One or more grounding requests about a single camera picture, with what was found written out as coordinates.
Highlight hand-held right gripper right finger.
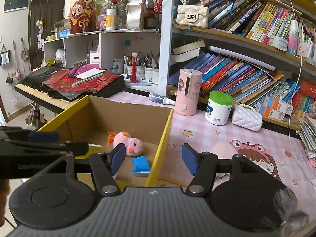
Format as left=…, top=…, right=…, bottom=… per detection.
left=181, top=143, right=284, bottom=195

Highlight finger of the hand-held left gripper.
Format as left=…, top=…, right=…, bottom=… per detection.
left=7, top=141, right=89, bottom=156
left=5, top=130, right=61, bottom=144

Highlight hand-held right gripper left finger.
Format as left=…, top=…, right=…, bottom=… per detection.
left=46, top=143, right=127, bottom=195

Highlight pink plush duck toy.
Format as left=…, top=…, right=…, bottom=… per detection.
left=107, top=131, right=145, bottom=157

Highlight small blue plastic piece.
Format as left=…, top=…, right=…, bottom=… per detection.
left=132, top=156, right=151, bottom=174

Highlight yellow cardboard box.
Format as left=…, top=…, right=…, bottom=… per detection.
left=37, top=94, right=174, bottom=188

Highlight pink printed table mat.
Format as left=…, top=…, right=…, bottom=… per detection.
left=109, top=91, right=316, bottom=215

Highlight black electronic keyboard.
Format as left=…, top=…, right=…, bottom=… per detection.
left=15, top=67, right=126, bottom=110

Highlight white jar green lid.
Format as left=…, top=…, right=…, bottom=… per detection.
left=205, top=91, right=234, bottom=126

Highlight pink cylindrical humidifier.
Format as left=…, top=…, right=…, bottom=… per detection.
left=175, top=68, right=202, bottom=116

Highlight white quilted purse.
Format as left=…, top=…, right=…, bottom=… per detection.
left=231, top=104, right=263, bottom=132

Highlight white envelope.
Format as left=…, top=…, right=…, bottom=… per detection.
left=72, top=68, right=105, bottom=80

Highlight white pen cup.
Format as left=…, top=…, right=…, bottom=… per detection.
left=123, top=63, right=146, bottom=80
left=144, top=65, right=160, bottom=84

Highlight red tassel doll ornament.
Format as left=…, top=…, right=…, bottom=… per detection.
left=130, top=52, right=139, bottom=83

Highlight white box red label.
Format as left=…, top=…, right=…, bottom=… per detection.
left=89, top=51, right=101, bottom=65

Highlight row of blue purple books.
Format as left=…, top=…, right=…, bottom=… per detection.
left=170, top=52, right=300, bottom=104

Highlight orange white medicine boxes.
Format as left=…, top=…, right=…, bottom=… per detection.
left=255, top=95, right=294, bottom=121

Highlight thick white-paged book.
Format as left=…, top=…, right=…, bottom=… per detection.
left=173, top=39, right=205, bottom=55
left=170, top=48, right=201, bottom=63

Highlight white cubby shelf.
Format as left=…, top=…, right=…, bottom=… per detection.
left=43, top=28, right=161, bottom=89

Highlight white rolled paper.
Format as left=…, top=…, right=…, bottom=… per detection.
left=209, top=46, right=276, bottom=71

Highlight tall white bookshelf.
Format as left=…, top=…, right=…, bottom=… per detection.
left=158, top=0, right=316, bottom=131

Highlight stack of papers and booklets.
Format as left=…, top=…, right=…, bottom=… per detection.
left=299, top=118, right=316, bottom=167

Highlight fortune god paper bag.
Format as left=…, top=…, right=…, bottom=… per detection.
left=69, top=0, right=97, bottom=34

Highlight dark wooden door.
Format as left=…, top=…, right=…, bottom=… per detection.
left=28, top=0, right=68, bottom=45

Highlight red boxed book set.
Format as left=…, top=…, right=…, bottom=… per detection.
left=291, top=79, right=316, bottom=121

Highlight white bottle yellow label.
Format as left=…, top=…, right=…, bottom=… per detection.
left=106, top=9, right=117, bottom=30

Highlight cream quilted pearl handbag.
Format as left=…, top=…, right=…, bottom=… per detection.
left=176, top=0, right=209, bottom=29

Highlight clear tape roll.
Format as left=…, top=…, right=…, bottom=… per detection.
left=269, top=35, right=289, bottom=52

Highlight row of thin colourful books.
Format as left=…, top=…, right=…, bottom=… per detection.
left=209, top=0, right=299, bottom=45

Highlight pink blue spray bottle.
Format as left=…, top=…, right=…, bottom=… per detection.
left=288, top=19, right=299, bottom=55

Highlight white scalloped pen holder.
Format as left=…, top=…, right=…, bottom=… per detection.
left=296, top=21, right=316, bottom=60

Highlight green wall board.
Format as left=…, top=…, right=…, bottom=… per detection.
left=4, top=0, right=29, bottom=13

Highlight white hanging cable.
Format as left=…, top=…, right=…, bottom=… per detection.
left=281, top=0, right=305, bottom=139

